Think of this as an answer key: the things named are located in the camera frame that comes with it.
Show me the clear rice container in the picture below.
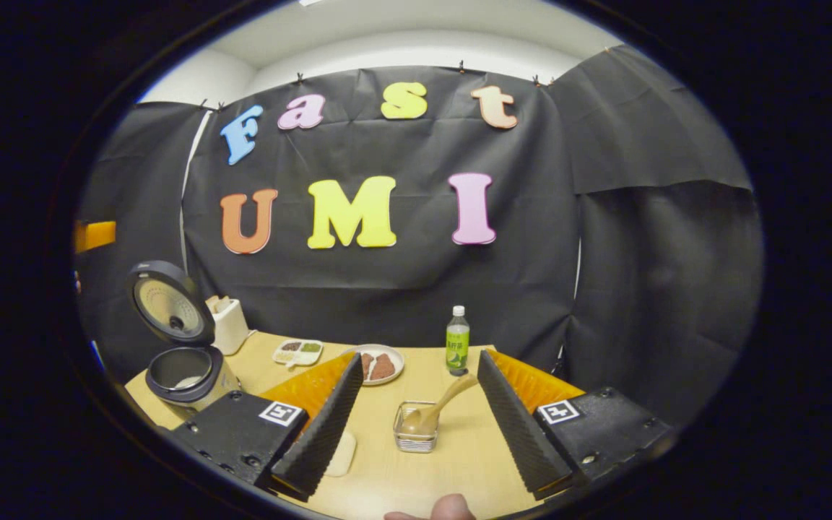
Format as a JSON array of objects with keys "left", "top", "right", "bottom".
[{"left": 326, "top": 431, "right": 358, "bottom": 477}]

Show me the white toaster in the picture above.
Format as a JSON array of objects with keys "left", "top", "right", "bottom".
[{"left": 205, "top": 295, "right": 251, "bottom": 356}]

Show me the white round plate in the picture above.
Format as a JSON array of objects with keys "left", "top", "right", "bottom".
[{"left": 347, "top": 344, "right": 405, "bottom": 386}]

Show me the wooden spoon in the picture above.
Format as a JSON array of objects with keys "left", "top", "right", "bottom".
[{"left": 402, "top": 373, "right": 480, "bottom": 436}]

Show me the dark grey rice cooker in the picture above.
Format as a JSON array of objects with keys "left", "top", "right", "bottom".
[{"left": 126, "top": 260, "right": 242, "bottom": 421}]

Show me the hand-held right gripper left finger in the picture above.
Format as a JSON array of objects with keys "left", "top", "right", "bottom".
[{"left": 170, "top": 352, "right": 365, "bottom": 503}]

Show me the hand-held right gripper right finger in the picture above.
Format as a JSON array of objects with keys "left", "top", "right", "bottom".
[{"left": 477, "top": 349, "right": 677, "bottom": 501}]

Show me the green tea bottle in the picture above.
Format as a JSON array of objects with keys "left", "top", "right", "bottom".
[{"left": 446, "top": 305, "right": 471, "bottom": 377}]

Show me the wire chopstick holder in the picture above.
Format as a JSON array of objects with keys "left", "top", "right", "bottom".
[{"left": 393, "top": 401, "right": 440, "bottom": 454}]

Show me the white divided bean dish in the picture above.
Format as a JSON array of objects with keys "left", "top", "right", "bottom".
[{"left": 272, "top": 339, "right": 324, "bottom": 368}]

